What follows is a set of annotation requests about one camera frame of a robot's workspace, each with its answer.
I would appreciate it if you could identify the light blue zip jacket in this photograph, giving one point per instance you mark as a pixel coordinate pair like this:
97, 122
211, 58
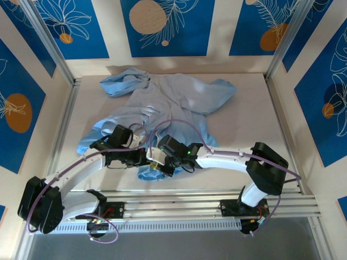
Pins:
168, 103

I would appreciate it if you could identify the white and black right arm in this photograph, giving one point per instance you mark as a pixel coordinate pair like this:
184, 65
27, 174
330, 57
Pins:
244, 162

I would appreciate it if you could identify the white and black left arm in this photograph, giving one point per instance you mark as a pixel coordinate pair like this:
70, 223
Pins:
76, 173

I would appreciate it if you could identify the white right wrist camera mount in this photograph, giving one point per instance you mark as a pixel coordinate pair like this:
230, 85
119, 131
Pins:
155, 155

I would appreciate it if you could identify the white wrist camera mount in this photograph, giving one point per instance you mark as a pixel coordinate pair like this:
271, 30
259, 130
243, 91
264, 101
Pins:
155, 155
138, 140

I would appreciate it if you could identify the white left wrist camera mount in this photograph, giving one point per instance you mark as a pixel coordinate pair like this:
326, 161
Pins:
138, 140

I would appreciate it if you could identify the wide aluminium base rail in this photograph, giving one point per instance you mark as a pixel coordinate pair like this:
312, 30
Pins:
176, 203

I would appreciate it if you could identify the aluminium side rail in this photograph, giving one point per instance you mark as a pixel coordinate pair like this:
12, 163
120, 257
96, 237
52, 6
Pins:
63, 127
282, 130

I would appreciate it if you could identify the aluminium frame post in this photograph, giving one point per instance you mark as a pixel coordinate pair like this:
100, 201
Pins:
48, 43
287, 38

